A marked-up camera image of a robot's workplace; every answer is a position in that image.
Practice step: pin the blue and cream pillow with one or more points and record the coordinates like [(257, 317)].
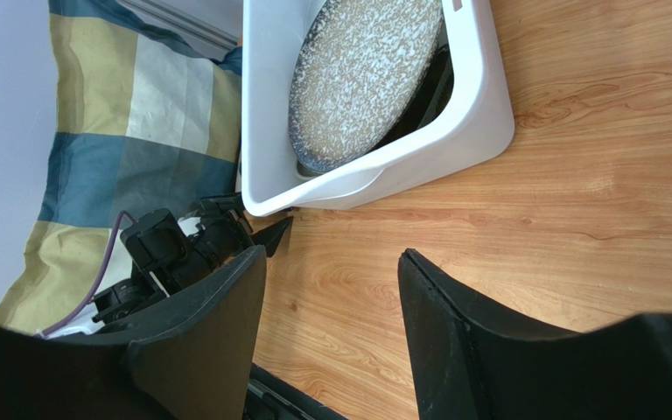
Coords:
[(144, 122)]

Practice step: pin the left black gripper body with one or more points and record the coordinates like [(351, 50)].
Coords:
[(223, 231)]

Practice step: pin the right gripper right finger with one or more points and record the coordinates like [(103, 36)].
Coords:
[(474, 358)]

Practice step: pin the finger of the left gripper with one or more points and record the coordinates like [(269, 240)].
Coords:
[(271, 236)]

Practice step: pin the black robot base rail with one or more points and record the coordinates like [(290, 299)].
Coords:
[(269, 397)]

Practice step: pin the speckled round ceramic plate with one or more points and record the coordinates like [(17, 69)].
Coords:
[(367, 74)]

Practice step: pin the white plastic bin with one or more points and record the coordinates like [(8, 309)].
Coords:
[(476, 125)]

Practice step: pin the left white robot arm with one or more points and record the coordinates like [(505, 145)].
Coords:
[(166, 260)]

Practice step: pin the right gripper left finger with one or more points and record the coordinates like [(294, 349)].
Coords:
[(186, 357)]

